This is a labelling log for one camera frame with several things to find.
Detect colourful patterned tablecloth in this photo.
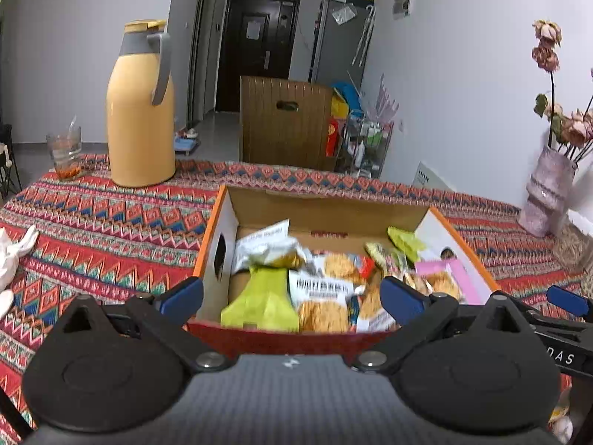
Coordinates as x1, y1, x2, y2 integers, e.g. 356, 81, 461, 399
1, 156, 592, 444

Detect grey refrigerator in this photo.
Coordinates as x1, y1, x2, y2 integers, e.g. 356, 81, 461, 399
309, 0, 374, 86

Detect white cloth gloves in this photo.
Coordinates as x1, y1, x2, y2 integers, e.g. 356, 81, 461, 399
0, 225, 39, 317

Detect brown wicker chair back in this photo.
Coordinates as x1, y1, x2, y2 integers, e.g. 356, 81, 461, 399
239, 75, 335, 171

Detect green white nut bar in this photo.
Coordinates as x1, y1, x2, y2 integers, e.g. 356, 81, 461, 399
387, 227, 427, 263

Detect white cracker packet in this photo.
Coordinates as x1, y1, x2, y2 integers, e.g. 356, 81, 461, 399
312, 251, 375, 286

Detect glass cup with drink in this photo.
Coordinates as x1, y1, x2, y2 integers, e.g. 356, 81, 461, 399
46, 116, 82, 181

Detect red cardboard snack box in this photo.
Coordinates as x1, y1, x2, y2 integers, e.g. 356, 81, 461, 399
188, 186, 497, 357

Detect dried pink roses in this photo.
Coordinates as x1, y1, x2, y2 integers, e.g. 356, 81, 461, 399
531, 19, 592, 166

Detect pink ceramic vase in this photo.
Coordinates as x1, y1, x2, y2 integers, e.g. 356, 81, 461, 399
518, 146, 577, 237

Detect wire storage cart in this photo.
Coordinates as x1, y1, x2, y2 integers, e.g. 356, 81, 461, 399
336, 109, 393, 179

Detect orange cracker packet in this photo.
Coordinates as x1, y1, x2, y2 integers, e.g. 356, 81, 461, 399
288, 270, 354, 333

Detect black entrance door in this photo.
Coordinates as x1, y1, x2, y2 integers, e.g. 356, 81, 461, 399
215, 0, 299, 113

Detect long green snack bar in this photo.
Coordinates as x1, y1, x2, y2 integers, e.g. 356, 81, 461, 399
220, 266, 299, 333

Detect yellow thermos jug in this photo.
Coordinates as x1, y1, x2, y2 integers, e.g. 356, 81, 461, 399
106, 19, 175, 188

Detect yellow striped snack pack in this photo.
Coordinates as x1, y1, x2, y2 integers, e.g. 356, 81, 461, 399
365, 242, 408, 279

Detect woven tissue box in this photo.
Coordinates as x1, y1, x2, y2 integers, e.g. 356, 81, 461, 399
552, 221, 592, 272

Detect white back-label packet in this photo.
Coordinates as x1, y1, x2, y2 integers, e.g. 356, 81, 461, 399
231, 219, 312, 274

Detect pink snack packet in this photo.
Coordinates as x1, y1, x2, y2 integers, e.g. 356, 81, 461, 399
415, 259, 483, 304

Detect red gift bag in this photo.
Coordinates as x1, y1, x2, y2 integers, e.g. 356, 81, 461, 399
326, 118, 340, 158

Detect wall electrical panel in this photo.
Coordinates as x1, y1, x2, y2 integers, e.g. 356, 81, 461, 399
392, 0, 414, 20

